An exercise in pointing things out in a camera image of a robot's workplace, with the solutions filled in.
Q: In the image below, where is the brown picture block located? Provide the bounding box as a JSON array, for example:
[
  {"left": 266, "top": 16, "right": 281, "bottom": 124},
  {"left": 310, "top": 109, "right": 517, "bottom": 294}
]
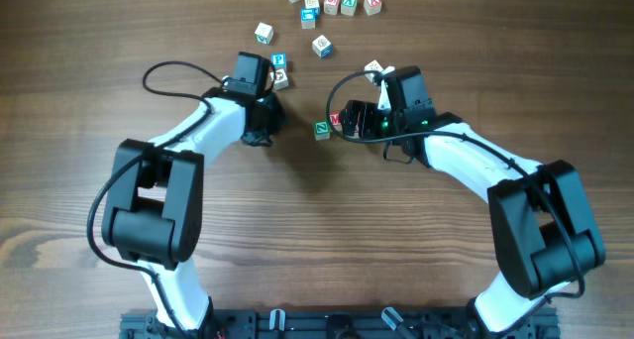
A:
[{"left": 270, "top": 68, "right": 289, "bottom": 90}]

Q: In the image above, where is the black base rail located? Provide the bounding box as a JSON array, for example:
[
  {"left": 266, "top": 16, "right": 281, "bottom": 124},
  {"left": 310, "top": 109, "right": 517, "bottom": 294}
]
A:
[{"left": 119, "top": 307, "right": 561, "bottom": 339}]

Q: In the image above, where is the white green-sided picture block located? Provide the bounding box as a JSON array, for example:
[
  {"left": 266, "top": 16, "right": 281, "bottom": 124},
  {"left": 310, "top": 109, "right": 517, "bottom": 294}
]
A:
[{"left": 364, "top": 59, "right": 383, "bottom": 86}]

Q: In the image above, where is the red letter A block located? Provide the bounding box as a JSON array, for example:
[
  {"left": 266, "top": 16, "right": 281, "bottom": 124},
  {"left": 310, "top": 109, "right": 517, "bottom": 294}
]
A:
[{"left": 364, "top": 0, "right": 382, "bottom": 16}]

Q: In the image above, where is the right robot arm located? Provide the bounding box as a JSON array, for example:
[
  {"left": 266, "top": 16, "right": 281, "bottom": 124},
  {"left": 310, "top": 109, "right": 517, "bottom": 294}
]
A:
[{"left": 334, "top": 65, "right": 606, "bottom": 338}]

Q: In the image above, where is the white blue-sided picture block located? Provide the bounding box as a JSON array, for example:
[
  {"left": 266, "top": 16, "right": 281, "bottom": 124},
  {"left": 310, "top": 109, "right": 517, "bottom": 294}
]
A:
[{"left": 312, "top": 35, "right": 333, "bottom": 58}]

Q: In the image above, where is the cream picture block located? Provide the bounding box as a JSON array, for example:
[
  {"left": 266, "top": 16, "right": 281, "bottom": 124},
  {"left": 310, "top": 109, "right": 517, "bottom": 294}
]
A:
[{"left": 304, "top": 0, "right": 320, "bottom": 14}]

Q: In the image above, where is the red letter M block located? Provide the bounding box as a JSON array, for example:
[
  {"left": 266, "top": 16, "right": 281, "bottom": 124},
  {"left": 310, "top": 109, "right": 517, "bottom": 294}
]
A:
[{"left": 329, "top": 112, "right": 342, "bottom": 131}]

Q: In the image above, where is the blue picture block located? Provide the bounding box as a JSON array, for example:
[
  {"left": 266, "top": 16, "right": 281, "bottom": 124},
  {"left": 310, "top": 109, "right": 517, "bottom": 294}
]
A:
[{"left": 300, "top": 8, "right": 316, "bottom": 29}]

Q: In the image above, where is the green letter V block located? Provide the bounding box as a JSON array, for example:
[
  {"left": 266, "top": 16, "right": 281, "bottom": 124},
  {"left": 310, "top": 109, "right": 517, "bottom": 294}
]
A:
[{"left": 340, "top": 0, "right": 358, "bottom": 16}]

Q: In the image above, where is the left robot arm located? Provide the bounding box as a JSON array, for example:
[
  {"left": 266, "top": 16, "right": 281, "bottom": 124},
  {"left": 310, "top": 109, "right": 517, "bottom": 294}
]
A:
[{"left": 87, "top": 52, "right": 285, "bottom": 338}]

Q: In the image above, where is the red number nine block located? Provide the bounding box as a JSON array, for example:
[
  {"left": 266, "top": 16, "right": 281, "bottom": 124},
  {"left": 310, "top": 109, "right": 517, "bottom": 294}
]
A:
[{"left": 323, "top": 0, "right": 341, "bottom": 15}]

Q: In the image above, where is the left black camera cable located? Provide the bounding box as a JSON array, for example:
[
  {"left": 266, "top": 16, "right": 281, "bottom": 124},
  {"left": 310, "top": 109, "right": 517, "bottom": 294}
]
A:
[{"left": 85, "top": 59, "right": 234, "bottom": 339}]

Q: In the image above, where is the blue letter P block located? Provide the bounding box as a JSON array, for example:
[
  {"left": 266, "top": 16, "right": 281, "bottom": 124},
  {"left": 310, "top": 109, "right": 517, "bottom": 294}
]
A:
[{"left": 270, "top": 53, "right": 288, "bottom": 72}]

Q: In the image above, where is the white teal-sided block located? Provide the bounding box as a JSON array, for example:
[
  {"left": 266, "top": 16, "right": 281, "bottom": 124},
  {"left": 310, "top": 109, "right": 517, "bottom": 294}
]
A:
[{"left": 255, "top": 22, "right": 274, "bottom": 45}]

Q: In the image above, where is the green letter Z block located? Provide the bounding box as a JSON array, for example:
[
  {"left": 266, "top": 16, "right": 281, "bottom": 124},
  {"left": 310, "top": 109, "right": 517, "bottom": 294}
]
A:
[{"left": 313, "top": 121, "right": 331, "bottom": 141}]

